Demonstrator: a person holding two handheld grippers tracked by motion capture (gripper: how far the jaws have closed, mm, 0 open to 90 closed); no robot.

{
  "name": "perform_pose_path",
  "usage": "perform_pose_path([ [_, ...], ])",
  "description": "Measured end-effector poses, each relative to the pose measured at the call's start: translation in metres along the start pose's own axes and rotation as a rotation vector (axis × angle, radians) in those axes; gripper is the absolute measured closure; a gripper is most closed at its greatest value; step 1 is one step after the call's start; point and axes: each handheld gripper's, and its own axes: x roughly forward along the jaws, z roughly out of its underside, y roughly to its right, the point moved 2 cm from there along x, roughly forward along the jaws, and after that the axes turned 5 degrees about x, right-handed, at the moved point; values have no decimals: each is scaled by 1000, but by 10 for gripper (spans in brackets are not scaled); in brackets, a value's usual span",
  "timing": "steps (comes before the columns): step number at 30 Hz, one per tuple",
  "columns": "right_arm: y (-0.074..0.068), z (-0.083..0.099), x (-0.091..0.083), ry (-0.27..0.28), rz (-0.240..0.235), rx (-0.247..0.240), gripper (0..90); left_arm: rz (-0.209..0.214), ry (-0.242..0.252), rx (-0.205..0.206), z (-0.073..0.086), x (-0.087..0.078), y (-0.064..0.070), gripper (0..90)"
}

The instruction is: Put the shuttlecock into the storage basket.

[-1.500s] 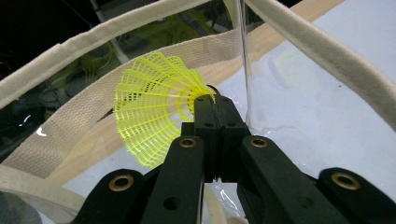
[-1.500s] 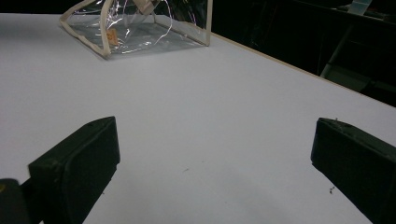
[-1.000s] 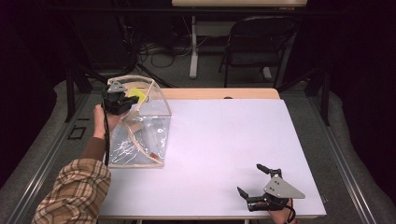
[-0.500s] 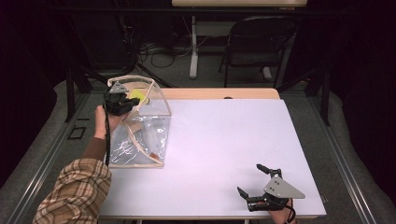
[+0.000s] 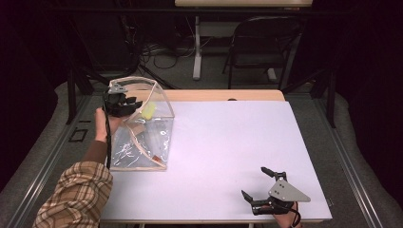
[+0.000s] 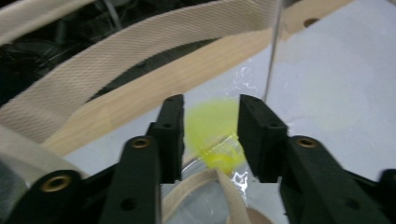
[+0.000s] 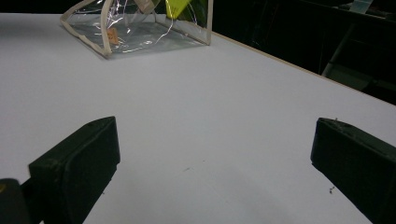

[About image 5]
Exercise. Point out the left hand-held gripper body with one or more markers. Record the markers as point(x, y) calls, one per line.
point(115, 101)

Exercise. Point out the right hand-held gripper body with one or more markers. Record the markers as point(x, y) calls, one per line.
point(283, 191)

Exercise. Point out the yellow shuttlecock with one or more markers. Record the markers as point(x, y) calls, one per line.
point(148, 110)

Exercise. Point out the transparent bag with beige trim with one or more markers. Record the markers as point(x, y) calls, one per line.
point(158, 136)

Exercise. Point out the person's left hand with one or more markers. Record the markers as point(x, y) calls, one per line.
point(102, 126)

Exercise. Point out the person's right hand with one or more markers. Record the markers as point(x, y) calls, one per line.
point(288, 220)

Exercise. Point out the white table mat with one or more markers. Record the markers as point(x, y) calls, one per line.
point(237, 142)

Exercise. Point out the black metal stand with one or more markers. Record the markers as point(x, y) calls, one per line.
point(71, 95)
point(331, 98)

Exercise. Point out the wooden table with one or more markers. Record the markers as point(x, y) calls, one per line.
point(206, 95)

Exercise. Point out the white desk with metal leg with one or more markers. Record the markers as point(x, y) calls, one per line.
point(197, 47)

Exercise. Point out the black folding chair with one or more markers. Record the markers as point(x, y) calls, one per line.
point(263, 38)

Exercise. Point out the metal floor rail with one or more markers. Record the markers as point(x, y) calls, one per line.
point(348, 164)
point(47, 164)

